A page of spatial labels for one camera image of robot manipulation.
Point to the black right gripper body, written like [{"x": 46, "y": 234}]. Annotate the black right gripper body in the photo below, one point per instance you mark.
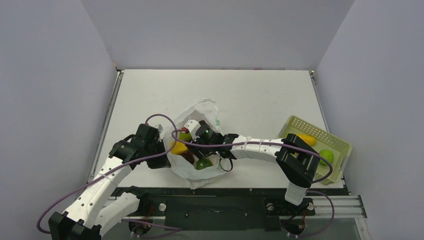
[{"x": 197, "y": 140}]

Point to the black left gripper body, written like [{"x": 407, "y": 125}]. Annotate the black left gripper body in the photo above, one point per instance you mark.
[{"x": 157, "y": 161}]

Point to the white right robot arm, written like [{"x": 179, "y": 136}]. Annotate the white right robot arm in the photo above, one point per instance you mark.
[{"x": 298, "y": 161}]

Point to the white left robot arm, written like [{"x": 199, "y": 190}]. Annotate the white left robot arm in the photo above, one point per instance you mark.
[{"x": 87, "y": 218}]

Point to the green halved fake fruit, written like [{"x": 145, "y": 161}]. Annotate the green halved fake fruit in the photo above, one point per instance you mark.
[{"x": 203, "y": 163}]

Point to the yellow fake fruit in bag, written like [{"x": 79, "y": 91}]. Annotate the yellow fake fruit in bag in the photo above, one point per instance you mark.
[{"x": 178, "y": 148}]

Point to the yellow fake mango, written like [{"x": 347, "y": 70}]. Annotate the yellow fake mango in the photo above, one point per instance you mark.
[{"x": 308, "y": 139}]

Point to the green fake apple in basket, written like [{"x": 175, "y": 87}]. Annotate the green fake apple in basket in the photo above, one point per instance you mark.
[{"x": 328, "y": 155}]

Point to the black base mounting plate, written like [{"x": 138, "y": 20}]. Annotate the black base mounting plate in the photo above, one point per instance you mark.
[{"x": 218, "y": 209}]

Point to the yellow-green perforated plastic basket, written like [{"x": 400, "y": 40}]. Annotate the yellow-green perforated plastic basket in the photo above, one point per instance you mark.
[{"x": 324, "y": 141}]

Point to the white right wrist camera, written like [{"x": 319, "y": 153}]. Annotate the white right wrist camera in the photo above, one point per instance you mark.
[{"x": 192, "y": 126}]

